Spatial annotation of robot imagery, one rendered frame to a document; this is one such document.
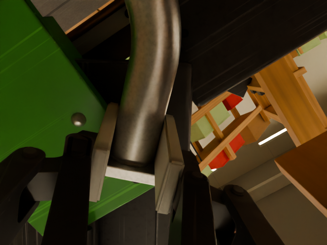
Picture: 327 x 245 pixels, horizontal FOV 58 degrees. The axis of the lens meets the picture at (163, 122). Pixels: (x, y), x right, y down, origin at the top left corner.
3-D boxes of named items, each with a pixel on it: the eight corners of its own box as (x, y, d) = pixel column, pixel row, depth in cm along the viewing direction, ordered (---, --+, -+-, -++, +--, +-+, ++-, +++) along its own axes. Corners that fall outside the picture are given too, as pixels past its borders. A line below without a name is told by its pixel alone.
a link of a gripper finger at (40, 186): (79, 211, 12) (4, 200, 12) (96, 155, 17) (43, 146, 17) (84, 181, 12) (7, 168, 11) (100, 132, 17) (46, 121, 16)
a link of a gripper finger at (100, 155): (98, 203, 14) (82, 201, 14) (112, 143, 21) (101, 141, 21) (109, 149, 13) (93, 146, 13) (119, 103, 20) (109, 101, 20)
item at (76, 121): (92, 118, 23) (89, 123, 22) (79, 126, 23) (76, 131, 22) (82, 105, 22) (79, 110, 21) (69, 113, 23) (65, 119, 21)
